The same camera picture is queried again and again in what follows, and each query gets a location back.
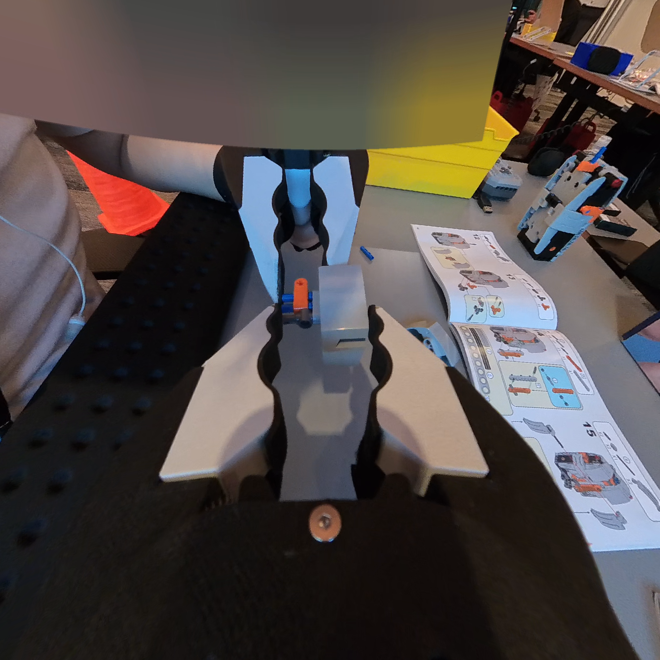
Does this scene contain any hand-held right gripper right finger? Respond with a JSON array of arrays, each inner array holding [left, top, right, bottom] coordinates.
[[355, 304, 490, 499]]

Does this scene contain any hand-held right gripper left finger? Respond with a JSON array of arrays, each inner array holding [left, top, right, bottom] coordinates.
[[160, 304, 288, 502]]

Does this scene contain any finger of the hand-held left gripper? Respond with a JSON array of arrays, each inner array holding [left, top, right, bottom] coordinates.
[[311, 154, 363, 266], [241, 156, 288, 303]]

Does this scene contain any orange blue connector assembly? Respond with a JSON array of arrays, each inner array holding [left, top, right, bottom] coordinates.
[[281, 278, 315, 328]]

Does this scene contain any grey motor block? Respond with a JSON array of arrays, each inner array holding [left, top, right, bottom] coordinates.
[[318, 264, 369, 368]]

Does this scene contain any grey desk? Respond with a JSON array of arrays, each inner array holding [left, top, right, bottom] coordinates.
[[222, 155, 660, 660]]

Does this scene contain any person's left hand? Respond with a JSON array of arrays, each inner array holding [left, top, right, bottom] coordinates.
[[290, 219, 321, 252]]

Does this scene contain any grey round brick piece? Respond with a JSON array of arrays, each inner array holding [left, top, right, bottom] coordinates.
[[407, 320, 462, 367]]

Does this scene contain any yellow plastic bin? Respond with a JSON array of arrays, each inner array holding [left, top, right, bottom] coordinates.
[[366, 106, 519, 199]]

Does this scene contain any open instruction booklet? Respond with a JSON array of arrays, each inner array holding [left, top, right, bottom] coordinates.
[[411, 223, 660, 552]]

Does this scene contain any orange traffic cone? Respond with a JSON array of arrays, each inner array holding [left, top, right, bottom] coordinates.
[[67, 150, 171, 237]]

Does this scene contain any red tool bag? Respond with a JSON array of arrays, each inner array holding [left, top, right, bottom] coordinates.
[[564, 121, 598, 151], [490, 90, 534, 136]]

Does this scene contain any black pouch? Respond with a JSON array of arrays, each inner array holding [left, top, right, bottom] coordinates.
[[527, 147, 565, 178]]

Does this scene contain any brick vehicle model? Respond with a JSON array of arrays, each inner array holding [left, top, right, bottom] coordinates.
[[517, 150, 637, 263]]

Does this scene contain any brown wooden table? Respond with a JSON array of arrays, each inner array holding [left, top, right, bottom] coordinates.
[[508, 33, 660, 114]]

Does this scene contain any blue box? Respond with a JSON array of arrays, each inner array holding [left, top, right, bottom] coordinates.
[[570, 41, 635, 77]]

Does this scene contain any white earphone cable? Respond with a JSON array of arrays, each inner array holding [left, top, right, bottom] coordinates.
[[0, 214, 88, 341]]

